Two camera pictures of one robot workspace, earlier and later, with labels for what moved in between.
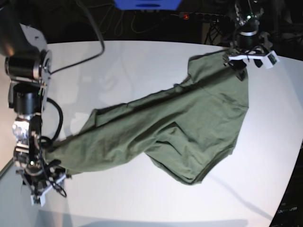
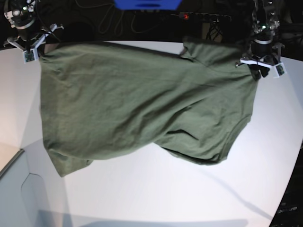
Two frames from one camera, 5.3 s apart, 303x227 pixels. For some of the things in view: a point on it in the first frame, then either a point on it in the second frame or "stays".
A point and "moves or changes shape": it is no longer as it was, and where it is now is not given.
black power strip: x=203 y=17 stays
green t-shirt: x=188 y=131 moves or changes shape
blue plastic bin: x=148 y=4 stays
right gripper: x=238 y=65 to x=266 y=60
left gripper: x=39 y=178 to x=31 y=43
